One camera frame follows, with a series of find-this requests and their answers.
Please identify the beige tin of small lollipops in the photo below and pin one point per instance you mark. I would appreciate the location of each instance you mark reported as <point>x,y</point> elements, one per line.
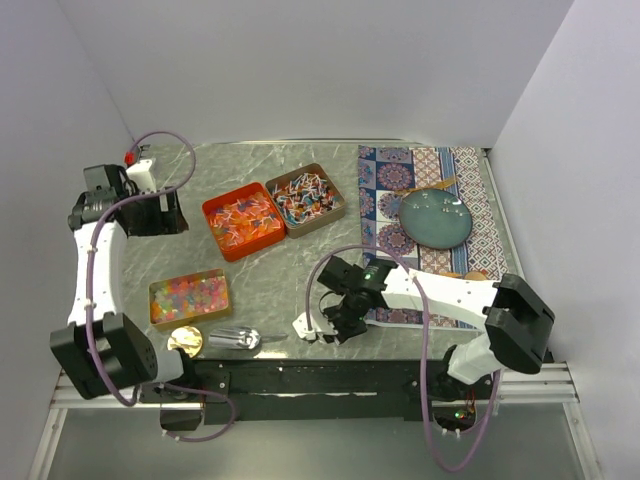
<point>307,199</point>

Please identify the copper cup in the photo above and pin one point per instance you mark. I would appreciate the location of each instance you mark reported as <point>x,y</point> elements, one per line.
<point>475,276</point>

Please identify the gold jar lid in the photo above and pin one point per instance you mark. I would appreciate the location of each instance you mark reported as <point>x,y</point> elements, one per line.
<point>187,338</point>

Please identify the patterned blue placemat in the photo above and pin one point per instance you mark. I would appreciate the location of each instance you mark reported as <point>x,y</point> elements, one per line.
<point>382,170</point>

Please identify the silver metal scoop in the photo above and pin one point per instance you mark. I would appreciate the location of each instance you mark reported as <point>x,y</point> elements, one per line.
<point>241,338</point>

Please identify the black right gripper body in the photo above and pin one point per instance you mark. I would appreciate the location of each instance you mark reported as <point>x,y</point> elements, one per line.
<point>346,318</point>

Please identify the orange tin of lollipops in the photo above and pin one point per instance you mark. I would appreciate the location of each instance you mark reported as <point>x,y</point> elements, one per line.
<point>243,221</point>

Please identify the gold tin of star candies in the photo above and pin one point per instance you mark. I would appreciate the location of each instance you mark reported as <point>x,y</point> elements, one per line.
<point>189,299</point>

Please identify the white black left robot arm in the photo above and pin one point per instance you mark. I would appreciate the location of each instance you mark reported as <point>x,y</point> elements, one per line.
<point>118,203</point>

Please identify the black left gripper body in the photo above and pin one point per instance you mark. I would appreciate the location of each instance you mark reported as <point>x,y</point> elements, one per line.
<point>149,219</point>

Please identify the teal ceramic plate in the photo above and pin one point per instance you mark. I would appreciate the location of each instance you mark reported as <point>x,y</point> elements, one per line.
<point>435,219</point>

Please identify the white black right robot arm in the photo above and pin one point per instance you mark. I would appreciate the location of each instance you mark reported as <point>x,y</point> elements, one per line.
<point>513,322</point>

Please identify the black aluminium mounting rail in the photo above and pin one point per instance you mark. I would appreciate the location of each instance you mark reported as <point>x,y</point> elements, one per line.
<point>285,389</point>

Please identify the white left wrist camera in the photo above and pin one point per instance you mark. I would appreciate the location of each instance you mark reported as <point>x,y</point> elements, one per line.
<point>142,173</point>

